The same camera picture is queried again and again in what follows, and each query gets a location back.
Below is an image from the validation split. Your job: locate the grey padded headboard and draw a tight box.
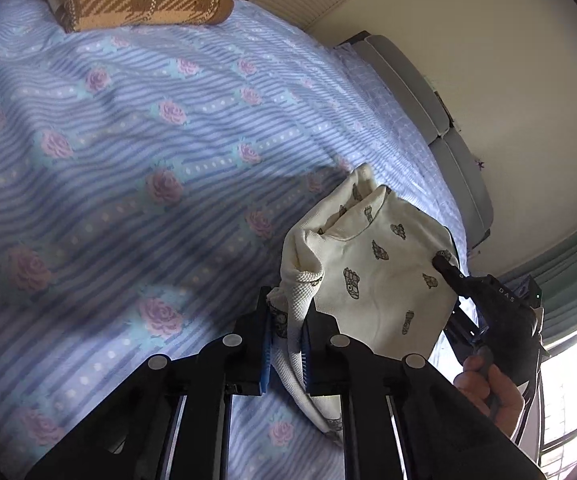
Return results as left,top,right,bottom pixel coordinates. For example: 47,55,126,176
334,30,494,250

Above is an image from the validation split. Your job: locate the bright window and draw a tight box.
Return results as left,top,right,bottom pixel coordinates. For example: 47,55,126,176
539,336,577,479

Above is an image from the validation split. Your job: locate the person's right hand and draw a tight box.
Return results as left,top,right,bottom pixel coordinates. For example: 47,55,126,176
453,354,525,438

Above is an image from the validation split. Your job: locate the teal window curtain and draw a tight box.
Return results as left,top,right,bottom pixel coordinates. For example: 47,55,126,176
501,231,577,349

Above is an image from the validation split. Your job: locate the blue floral bed sheet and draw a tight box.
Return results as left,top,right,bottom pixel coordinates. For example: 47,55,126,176
0,0,467,479

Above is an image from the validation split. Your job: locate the cream patterned polo shirt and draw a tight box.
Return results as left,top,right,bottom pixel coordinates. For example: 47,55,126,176
268,164,459,440

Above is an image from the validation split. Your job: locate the brown plaid folded garment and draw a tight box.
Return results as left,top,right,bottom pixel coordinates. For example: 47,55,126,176
46,0,234,32

